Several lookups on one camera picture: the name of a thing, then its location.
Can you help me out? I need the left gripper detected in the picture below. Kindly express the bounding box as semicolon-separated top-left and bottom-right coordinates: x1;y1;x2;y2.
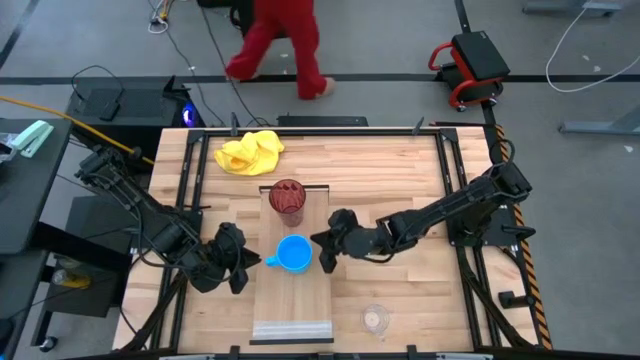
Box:
192;244;263;296

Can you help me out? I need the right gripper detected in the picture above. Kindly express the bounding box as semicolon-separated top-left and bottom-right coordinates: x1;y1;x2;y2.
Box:
309;227;385;275

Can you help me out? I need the blue plastic mug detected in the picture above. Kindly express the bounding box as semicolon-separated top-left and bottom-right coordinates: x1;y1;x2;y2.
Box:
263;233;314;275

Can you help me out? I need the red translucent tall cup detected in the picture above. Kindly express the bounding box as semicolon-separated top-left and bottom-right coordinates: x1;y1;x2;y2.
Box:
268;178;307;229

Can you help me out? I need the clear plastic measuring cup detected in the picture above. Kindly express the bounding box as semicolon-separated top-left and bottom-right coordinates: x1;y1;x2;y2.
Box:
360;303;391;342

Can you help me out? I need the yellow cloth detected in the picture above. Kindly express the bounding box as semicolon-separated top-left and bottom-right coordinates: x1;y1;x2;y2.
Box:
213;129;286;177

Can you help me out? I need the black power strip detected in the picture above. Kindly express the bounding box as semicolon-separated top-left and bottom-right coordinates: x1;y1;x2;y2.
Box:
277;115;370;128

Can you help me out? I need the black utility cart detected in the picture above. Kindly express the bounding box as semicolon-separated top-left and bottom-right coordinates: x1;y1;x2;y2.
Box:
29;194;136;351

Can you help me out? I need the black computer tower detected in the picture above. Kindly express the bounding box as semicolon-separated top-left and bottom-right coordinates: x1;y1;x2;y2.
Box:
66;74;201;164

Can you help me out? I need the person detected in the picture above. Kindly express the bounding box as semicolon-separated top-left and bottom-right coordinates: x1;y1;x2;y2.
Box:
223;0;337;101

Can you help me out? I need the yellow black hazard tape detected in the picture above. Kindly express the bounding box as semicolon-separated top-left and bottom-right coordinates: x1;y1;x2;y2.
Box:
492;124;554;351

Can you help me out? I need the black side desk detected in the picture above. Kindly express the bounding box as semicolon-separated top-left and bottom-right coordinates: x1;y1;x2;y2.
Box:
0;117;74;256

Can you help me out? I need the red black rolling stool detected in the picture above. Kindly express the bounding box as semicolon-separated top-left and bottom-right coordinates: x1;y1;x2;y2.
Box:
427;30;512;113

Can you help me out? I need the mint green stapler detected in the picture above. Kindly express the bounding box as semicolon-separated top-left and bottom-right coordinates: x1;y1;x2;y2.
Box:
10;119;55;159

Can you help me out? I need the grey metal desk foot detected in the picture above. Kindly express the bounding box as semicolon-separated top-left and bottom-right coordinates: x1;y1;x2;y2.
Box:
558;103;640;136
522;0;624;16

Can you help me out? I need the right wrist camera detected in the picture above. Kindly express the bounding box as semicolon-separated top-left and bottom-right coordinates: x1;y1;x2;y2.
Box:
327;208;360;234

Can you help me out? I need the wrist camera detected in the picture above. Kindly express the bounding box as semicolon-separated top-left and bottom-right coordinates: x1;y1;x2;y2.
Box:
327;208;360;234
214;222;246;251

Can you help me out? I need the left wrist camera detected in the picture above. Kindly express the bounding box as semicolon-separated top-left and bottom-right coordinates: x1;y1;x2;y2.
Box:
214;222;246;251

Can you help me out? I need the black aluminium table frame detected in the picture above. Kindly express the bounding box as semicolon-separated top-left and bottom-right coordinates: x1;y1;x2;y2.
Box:
119;126;539;360

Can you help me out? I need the yellow cable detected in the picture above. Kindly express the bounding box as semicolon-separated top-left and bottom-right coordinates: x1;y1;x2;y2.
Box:
0;94;156;166

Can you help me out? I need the white floor cable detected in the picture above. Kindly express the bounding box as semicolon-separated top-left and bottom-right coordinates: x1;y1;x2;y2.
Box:
544;4;640;94

